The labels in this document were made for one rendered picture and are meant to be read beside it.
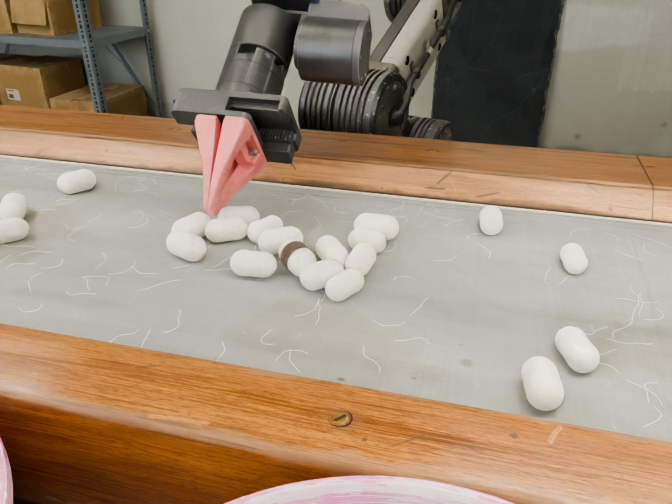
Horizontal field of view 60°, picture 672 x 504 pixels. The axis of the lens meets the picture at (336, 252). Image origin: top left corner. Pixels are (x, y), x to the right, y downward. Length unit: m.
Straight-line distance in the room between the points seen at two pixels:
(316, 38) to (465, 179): 0.19
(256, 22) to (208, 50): 2.36
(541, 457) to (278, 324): 0.19
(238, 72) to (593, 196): 0.34
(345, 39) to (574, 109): 2.04
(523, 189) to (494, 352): 0.24
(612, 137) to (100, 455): 2.38
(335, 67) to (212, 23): 2.36
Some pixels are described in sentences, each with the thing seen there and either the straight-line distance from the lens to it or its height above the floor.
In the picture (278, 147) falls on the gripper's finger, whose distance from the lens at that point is 0.53.
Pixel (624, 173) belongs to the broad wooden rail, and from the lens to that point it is 0.64.
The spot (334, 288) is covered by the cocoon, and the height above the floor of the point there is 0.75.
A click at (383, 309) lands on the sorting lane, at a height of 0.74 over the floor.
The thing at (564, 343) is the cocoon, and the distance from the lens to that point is 0.39.
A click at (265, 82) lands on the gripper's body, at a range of 0.54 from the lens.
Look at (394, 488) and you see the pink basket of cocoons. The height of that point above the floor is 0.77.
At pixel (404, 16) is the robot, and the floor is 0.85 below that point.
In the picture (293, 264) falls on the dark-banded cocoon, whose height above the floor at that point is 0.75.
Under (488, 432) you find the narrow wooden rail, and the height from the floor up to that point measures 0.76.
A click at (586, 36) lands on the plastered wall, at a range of 2.48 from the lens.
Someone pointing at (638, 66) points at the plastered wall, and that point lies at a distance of 2.51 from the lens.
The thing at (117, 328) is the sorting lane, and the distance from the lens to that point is 0.42.
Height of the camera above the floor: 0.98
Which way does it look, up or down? 29 degrees down
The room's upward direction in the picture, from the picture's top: straight up
